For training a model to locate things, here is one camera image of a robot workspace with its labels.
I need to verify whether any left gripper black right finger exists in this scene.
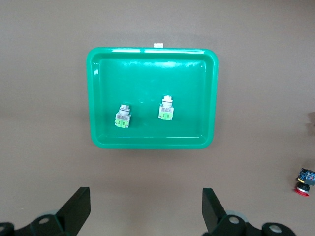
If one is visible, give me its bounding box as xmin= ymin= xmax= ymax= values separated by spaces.
xmin=202 ymin=188 xmax=261 ymax=236

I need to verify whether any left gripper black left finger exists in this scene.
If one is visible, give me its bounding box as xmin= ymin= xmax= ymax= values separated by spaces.
xmin=14 ymin=187 xmax=92 ymax=236

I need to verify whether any green push button switch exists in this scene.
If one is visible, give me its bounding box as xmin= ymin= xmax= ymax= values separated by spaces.
xmin=158 ymin=95 xmax=174 ymax=121
xmin=114 ymin=103 xmax=131 ymax=129

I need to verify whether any red button black body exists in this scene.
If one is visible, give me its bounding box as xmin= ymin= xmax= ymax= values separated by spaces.
xmin=293 ymin=168 xmax=315 ymax=198

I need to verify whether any brown table cover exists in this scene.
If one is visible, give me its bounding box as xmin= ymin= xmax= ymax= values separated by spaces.
xmin=0 ymin=0 xmax=315 ymax=236

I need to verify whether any green plastic tray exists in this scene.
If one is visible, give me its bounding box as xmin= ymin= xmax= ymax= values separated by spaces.
xmin=86 ymin=47 xmax=219 ymax=150

